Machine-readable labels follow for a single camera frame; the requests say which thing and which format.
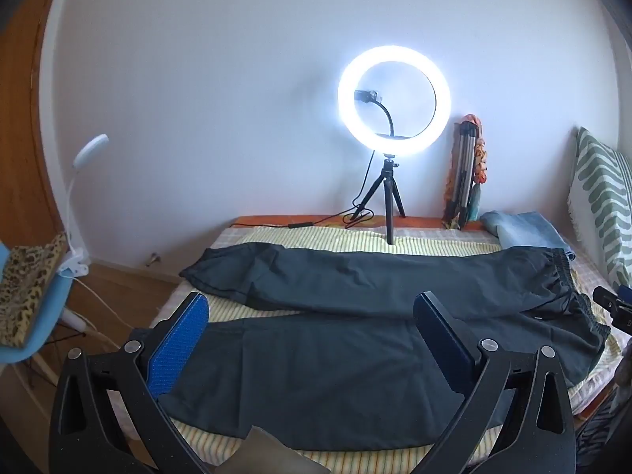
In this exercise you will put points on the black mini tripod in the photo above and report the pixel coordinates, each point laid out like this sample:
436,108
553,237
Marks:
390,197

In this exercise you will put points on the leopard print cloth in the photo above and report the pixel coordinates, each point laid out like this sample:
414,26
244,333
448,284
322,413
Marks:
24,286

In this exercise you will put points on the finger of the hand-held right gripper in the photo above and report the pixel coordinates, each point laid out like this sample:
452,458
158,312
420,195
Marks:
605,296

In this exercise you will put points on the dark grey pants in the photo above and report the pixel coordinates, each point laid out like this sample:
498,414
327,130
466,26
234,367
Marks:
321,370

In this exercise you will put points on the black gooseneck phone holder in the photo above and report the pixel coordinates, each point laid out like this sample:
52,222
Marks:
368,96

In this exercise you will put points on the green patterned pillow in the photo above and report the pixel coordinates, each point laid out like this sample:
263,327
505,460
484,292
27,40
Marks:
600,182

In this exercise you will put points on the folded blue jeans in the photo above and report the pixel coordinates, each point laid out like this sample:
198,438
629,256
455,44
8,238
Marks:
523,229

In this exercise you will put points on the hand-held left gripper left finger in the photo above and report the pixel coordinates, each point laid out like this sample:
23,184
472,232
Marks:
173,350

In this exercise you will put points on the folded silver tripod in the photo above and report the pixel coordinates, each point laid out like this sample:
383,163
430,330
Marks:
464,168

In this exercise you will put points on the blue chair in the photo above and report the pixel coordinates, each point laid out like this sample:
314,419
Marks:
52,316

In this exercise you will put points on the white clip lamp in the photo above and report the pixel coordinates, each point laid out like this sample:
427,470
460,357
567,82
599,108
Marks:
94,145

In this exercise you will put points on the small metal door stop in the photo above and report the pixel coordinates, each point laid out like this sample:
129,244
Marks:
154,258

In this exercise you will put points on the wooden door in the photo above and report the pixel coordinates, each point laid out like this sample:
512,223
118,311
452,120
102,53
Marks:
24,108

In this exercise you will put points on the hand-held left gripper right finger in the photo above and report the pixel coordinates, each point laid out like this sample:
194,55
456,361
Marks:
439,335

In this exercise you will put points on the orange patterned scarf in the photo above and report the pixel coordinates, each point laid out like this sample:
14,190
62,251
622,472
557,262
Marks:
481,158

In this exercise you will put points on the yellow striped blanket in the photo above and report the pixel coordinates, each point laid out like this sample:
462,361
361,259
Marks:
321,236

